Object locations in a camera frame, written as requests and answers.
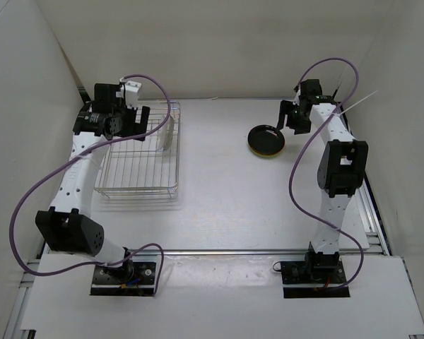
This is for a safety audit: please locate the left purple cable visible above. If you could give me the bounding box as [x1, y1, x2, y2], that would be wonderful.
[9, 73, 172, 296]

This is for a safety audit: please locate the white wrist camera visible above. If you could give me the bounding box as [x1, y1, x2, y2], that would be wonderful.
[293, 83, 303, 106]
[119, 78, 142, 109]

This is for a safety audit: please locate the white zip tie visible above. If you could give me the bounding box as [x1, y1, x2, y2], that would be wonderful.
[336, 90, 379, 116]

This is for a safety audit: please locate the clear glass plate left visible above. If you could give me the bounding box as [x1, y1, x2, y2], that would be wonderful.
[156, 119, 170, 151]

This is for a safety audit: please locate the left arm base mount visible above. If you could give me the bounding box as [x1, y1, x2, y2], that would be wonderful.
[90, 258, 158, 297]

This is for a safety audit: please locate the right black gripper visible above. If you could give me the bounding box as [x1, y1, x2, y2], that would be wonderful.
[276, 100, 312, 135]

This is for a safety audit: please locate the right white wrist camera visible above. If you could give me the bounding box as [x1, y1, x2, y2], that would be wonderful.
[293, 83, 303, 106]

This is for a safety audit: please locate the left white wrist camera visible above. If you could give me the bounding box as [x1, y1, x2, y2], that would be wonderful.
[119, 78, 142, 109]

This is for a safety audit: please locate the black plate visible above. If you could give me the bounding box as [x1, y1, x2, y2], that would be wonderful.
[247, 125, 285, 153]

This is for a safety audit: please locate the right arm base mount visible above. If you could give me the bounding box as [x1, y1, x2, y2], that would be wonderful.
[272, 258, 351, 299]

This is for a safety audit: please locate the metal wire dish rack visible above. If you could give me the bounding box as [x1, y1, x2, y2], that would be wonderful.
[95, 101, 181, 200]

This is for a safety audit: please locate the orange plate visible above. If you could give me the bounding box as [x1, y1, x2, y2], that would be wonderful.
[249, 147, 283, 155]

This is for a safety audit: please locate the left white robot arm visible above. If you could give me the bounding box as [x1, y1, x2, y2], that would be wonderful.
[35, 81, 150, 283]

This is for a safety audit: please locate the green plate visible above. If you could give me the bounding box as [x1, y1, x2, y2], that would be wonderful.
[252, 152, 281, 160]

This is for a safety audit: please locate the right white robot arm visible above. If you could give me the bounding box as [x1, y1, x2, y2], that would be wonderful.
[276, 79, 368, 283]

